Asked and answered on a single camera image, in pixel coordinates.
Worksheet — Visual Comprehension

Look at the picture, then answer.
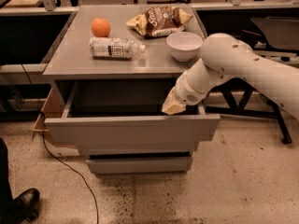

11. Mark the cardboard box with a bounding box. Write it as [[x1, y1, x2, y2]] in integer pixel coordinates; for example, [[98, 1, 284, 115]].
[[33, 91, 79, 157]]

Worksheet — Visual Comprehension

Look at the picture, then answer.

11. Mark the white bowl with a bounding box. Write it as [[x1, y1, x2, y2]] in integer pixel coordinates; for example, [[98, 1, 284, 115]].
[[166, 32, 203, 62]]

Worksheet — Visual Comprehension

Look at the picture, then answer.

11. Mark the dark trouser leg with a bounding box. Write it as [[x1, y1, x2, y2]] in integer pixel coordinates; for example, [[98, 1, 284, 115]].
[[0, 138, 13, 216]]

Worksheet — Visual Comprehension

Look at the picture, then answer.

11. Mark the grey drawer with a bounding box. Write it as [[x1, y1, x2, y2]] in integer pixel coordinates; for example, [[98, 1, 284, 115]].
[[78, 141, 199, 156], [46, 79, 220, 148], [86, 157, 192, 175]]

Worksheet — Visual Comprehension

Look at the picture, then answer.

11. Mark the clear plastic water bottle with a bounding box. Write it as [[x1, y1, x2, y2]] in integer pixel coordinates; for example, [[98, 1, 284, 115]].
[[89, 37, 146, 59]]

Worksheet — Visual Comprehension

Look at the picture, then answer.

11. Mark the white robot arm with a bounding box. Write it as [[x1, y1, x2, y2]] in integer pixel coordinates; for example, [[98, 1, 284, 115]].
[[162, 34, 299, 119]]

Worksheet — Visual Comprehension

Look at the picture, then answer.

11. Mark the grey top drawer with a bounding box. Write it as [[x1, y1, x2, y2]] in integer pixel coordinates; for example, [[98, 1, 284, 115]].
[[46, 79, 220, 148]]

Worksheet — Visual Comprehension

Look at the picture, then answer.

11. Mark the black cable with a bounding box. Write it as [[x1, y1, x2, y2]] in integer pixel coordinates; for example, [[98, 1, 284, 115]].
[[20, 63, 100, 224]]

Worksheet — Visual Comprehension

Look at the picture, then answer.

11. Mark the orange fruit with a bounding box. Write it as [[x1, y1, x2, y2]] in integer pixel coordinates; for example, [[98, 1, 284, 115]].
[[92, 19, 110, 37]]

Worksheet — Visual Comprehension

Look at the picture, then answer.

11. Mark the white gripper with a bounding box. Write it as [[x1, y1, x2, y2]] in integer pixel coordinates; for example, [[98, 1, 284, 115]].
[[162, 72, 206, 115]]

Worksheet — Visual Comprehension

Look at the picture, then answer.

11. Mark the black leather shoe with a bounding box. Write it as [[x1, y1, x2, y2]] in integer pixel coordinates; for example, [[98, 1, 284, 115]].
[[0, 188, 40, 224]]

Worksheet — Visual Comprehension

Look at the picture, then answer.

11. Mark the grey middle drawer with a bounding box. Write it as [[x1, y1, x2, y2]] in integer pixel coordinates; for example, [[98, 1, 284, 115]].
[[78, 141, 199, 156]]

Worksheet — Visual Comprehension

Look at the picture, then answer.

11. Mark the brown chip bag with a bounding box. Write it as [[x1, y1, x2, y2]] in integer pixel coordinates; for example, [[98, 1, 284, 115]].
[[126, 6, 193, 38]]

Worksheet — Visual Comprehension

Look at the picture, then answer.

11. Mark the black folding stand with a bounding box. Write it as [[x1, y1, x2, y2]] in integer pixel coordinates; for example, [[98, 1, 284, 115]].
[[205, 78, 292, 145]]

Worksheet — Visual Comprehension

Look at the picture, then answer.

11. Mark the grey drawer cabinet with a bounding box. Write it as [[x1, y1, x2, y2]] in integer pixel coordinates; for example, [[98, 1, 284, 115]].
[[42, 5, 221, 175]]

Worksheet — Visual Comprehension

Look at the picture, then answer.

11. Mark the grey bottom drawer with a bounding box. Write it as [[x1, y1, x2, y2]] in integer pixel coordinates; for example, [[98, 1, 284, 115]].
[[86, 157, 192, 175]]

